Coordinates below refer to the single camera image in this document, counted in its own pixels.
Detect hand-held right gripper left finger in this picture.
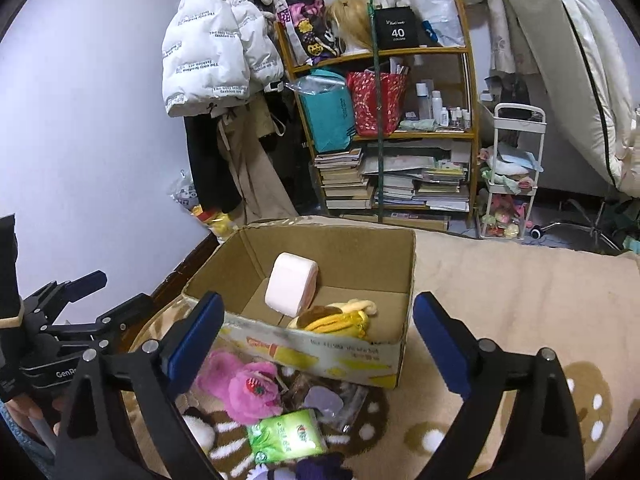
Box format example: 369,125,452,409
52,291,226,480

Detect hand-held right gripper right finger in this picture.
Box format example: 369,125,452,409
412,291,586,480

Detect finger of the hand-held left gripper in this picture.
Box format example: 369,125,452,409
20,270,108,328
47,294,155,358

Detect pink plush toy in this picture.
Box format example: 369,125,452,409
194,350,284,423

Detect brown cardboard box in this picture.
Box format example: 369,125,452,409
181,224,417,390

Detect clear pouch with purple sponge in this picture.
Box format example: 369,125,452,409
280,372,371,433

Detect person's left hand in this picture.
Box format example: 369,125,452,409
12,394,68,453

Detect beige printed blanket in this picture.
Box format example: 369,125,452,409
122,215,640,480

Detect brown white striped plush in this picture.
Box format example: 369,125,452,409
181,405,261,480

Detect pale pink toilet paper roll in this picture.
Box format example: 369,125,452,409
264,252,320,318

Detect yellow red plush toy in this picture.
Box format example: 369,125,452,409
192,205,236,238

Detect green tissue pack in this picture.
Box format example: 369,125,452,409
246,408,328,466

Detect plastic bag of toys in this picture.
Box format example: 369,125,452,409
169,170,201,211

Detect flat cardboard package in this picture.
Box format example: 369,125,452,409
340,212,451,232

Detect pile of small plush toys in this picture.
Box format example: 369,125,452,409
481,194,527,238

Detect pile of magazines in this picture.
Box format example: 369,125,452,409
360,142,471,212

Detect black hanging garment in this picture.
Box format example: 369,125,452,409
182,112,243,213

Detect dark purple plush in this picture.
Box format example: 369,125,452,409
250,452,353,480

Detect beige trousers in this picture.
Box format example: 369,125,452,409
216,94,298,226

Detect stack of books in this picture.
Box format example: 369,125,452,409
314,147,378,211

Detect office chair base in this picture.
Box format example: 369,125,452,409
530,197,626,253

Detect pile of folded cloths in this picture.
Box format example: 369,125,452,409
481,145,543,177

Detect dark hanging coat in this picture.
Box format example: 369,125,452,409
252,87,321,211

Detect green pole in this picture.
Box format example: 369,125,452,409
367,0,396,223

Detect white trolley cart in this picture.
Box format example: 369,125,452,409
477,102,548,241

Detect row of cosmetic bottles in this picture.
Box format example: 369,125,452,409
415,80,472,128

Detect red gift bag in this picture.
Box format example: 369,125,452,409
346,71,408,138

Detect teal bag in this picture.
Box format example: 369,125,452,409
299,70,356,155

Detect dark cloth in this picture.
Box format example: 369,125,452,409
482,75,531,111

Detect white puffer jacket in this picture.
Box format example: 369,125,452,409
161,0,285,118

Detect wooden bookshelf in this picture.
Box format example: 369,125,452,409
274,0,481,228

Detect white folded mattress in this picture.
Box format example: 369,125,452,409
497,0,640,193

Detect black box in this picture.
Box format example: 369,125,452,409
374,6,420,51

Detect patterned tote bag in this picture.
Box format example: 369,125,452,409
276,0,346,67

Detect blonde wig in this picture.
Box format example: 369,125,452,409
326,0,376,53

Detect white plastic bag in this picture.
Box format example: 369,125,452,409
400,0,466,47

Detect dark wooden bed frame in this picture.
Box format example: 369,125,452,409
150,234,223,301

